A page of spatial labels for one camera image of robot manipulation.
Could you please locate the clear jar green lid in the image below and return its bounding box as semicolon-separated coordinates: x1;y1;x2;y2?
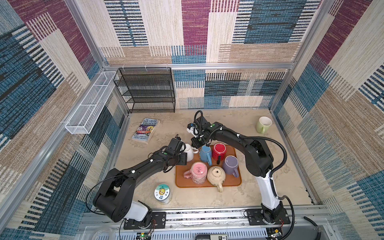
154;184;172;204

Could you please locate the beige ceramic teapot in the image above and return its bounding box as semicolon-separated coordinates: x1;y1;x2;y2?
207;166;226;193

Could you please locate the paperback book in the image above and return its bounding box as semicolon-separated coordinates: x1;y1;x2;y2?
131;118;160;144

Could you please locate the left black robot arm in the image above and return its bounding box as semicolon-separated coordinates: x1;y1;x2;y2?
93;136;187;225

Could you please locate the white wire mesh basket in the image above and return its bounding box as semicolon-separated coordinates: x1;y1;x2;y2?
65;72;117;135

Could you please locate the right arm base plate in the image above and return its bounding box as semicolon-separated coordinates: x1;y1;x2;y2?
245;208;291;226

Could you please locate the white mug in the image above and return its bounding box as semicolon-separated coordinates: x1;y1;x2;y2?
184;144;199;162

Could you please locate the purple mug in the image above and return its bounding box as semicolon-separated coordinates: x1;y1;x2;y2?
222;156;240;178

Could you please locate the red mug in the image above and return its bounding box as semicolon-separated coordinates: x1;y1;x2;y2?
212;143;227;165

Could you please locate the brown plastic tray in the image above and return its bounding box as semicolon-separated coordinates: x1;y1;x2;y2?
175;145;242;188

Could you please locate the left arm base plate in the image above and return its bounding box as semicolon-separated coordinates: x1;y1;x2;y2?
123;211;167;230

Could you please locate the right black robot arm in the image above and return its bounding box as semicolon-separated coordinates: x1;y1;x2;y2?
187;116;287;224

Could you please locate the black wire shelf rack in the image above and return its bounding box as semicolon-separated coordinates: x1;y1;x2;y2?
115;67;176;114

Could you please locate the light green mug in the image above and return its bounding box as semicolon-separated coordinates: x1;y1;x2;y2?
256;117;273;134

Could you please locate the black corrugated cable conduit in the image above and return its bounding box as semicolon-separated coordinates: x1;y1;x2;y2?
193;110;296;240

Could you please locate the blue dotted mug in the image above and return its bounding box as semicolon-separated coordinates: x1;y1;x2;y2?
199;146;213;166

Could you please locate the pink ghost mug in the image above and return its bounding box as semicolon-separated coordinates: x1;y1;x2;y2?
183;162;208;185

